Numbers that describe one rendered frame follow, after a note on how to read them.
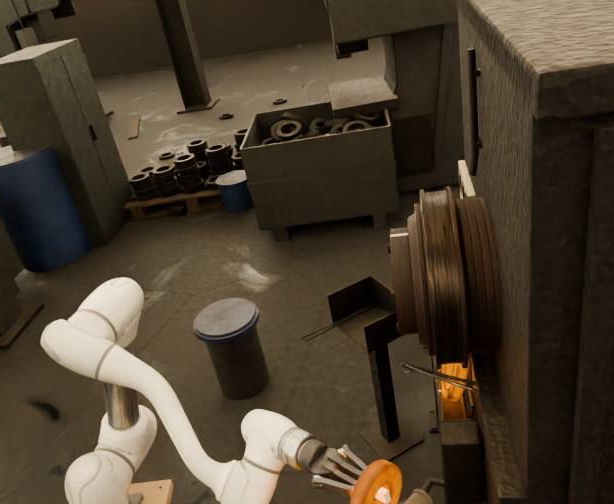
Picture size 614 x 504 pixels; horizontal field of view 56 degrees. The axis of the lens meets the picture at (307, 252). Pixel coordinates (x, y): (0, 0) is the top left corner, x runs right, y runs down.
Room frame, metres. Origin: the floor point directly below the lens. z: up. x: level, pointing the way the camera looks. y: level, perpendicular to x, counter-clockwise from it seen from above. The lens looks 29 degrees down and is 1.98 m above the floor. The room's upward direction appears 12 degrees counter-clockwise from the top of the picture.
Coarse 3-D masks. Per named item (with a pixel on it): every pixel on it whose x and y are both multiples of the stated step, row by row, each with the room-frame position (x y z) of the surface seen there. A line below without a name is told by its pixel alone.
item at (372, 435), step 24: (360, 288) 1.91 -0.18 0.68; (384, 288) 1.85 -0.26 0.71; (336, 312) 1.87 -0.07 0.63; (384, 312) 1.85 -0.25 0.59; (360, 336) 1.72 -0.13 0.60; (384, 336) 1.65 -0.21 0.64; (384, 360) 1.73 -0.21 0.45; (384, 384) 1.73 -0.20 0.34; (384, 408) 1.72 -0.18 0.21; (360, 432) 1.81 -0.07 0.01; (384, 432) 1.74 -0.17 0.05; (408, 432) 1.76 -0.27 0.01; (384, 456) 1.66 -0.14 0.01
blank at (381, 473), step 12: (372, 468) 0.85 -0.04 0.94; (384, 468) 0.85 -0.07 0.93; (396, 468) 0.87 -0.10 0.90; (360, 480) 0.83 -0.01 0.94; (372, 480) 0.82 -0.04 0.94; (384, 480) 0.84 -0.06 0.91; (396, 480) 0.86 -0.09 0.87; (360, 492) 0.81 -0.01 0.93; (372, 492) 0.81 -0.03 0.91; (396, 492) 0.85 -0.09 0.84
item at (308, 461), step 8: (312, 440) 0.99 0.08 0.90; (304, 448) 0.97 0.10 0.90; (312, 448) 0.96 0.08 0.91; (320, 448) 0.97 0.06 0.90; (328, 448) 0.98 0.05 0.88; (304, 456) 0.95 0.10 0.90; (312, 456) 0.95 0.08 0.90; (320, 456) 0.96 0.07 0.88; (336, 456) 0.95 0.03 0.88; (304, 464) 0.94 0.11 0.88; (312, 464) 0.94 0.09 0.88; (336, 464) 0.92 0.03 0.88; (312, 472) 0.92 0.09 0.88; (320, 472) 0.91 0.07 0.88; (328, 472) 0.91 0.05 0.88
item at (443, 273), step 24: (432, 192) 1.32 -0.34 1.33; (432, 216) 1.19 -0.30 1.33; (432, 240) 1.13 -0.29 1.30; (432, 264) 1.09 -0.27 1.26; (456, 264) 1.08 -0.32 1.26; (432, 288) 1.05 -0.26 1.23; (456, 288) 1.05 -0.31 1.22; (432, 312) 1.03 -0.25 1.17; (456, 312) 1.03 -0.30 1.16; (456, 336) 1.03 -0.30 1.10; (456, 360) 1.06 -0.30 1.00
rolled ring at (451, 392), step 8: (448, 368) 1.34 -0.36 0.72; (456, 368) 1.23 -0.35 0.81; (464, 368) 1.22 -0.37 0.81; (456, 376) 1.21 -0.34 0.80; (464, 376) 1.21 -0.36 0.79; (448, 384) 1.29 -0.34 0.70; (464, 384) 1.20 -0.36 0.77; (448, 392) 1.23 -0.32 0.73; (456, 392) 1.20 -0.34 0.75; (456, 400) 1.22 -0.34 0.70
